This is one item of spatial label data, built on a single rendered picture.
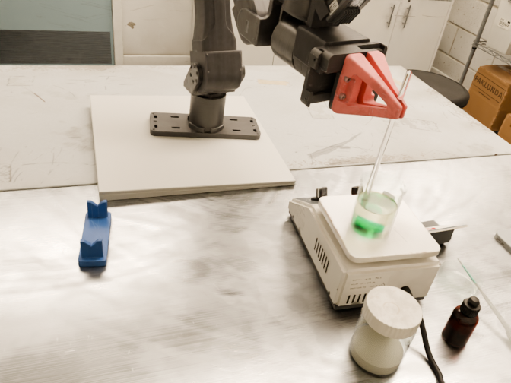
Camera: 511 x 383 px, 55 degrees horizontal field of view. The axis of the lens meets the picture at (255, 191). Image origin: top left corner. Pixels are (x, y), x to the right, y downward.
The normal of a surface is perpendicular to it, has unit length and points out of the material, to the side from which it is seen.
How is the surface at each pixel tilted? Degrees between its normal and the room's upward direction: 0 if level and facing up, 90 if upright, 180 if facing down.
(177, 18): 90
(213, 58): 72
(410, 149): 0
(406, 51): 90
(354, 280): 90
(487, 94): 90
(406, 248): 0
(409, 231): 0
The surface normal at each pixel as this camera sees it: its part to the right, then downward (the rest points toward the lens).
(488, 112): -0.97, 0.04
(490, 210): 0.12, -0.81
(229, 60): 0.51, 0.26
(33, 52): 0.30, 0.58
